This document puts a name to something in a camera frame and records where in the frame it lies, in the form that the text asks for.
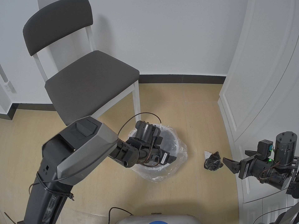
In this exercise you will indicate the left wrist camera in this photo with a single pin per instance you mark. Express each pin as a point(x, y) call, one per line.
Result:
point(157, 132)

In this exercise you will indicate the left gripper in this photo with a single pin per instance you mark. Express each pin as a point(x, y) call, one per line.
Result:
point(164, 159)

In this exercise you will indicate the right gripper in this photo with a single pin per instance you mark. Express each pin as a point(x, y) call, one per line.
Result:
point(254, 168)

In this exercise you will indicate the white wall socket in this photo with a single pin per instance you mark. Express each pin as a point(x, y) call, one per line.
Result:
point(8, 87)

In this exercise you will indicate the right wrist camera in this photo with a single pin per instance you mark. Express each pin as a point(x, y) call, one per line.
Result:
point(264, 148)

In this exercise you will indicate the clear plastic bag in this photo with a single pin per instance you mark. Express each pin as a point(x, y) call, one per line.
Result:
point(179, 157)

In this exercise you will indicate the white paper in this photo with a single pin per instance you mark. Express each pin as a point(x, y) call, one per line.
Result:
point(207, 154)

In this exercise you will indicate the white trash bin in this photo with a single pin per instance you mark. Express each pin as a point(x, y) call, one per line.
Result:
point(174, 136)

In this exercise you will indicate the white chair with grey cushions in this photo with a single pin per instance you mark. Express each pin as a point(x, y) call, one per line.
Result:
point(91, 83)

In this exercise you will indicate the black plastic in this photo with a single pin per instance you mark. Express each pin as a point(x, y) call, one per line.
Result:
point(212, 162)

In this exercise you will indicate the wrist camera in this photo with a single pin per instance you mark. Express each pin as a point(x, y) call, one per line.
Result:
point(264, 148)
point(157, 132)

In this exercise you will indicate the white wardrobe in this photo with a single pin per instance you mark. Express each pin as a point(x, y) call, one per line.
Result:
point(264, 66)

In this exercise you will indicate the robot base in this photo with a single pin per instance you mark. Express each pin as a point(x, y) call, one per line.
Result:
point(163, 219)

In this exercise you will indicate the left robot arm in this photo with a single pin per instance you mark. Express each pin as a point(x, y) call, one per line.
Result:
point(81, 148)

